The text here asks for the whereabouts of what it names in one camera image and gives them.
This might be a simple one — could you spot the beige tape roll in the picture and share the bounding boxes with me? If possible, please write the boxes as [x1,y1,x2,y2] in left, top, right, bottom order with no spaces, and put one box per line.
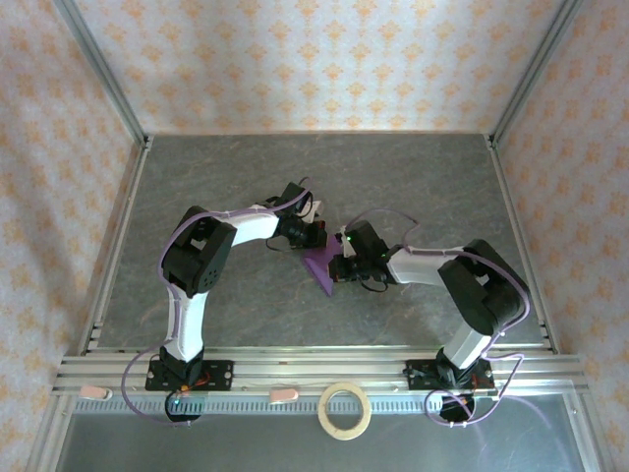
[317,382,372,442]

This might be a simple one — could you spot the grey metal shelf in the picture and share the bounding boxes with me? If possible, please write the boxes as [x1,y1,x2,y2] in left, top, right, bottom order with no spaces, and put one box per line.
[53,411,589,472]

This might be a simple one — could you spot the aluminium mounting rail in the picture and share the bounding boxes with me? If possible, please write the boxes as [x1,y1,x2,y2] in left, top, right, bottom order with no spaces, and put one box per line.
[52,346,589,397]

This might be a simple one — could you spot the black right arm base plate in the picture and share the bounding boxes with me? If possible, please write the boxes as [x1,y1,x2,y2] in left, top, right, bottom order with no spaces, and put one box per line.
[405,358,494,392]

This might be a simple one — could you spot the aluminium table side rail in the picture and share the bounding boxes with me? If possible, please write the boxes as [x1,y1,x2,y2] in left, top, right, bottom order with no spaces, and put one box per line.
[78,137,153,355]
[486,135,561,355]

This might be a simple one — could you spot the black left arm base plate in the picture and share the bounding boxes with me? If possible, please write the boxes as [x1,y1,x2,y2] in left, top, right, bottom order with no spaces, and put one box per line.
[144,360,235,392]

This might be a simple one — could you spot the grey slotted cable duct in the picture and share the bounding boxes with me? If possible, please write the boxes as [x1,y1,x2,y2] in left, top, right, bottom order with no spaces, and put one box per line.
[71,395,576,414]

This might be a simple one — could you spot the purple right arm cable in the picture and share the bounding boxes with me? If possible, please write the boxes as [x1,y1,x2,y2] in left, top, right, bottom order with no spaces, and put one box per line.
[341,208,532,429]

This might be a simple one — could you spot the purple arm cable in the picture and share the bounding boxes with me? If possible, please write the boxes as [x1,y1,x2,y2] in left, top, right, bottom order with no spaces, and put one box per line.
[120,176,315,429]
[341,208,532,429]

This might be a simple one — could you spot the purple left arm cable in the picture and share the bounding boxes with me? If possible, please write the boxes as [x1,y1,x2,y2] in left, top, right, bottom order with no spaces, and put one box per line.
[120,176,315,429]

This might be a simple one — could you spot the aluminium frame post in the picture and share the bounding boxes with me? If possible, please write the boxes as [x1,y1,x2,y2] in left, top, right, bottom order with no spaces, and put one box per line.
[51,0,151,148]
[488,0,586,148]

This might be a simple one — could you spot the aluminium frame leg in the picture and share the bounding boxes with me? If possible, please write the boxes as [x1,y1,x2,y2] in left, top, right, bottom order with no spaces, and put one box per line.
[27,395,75,472]
[562,392,608,472]

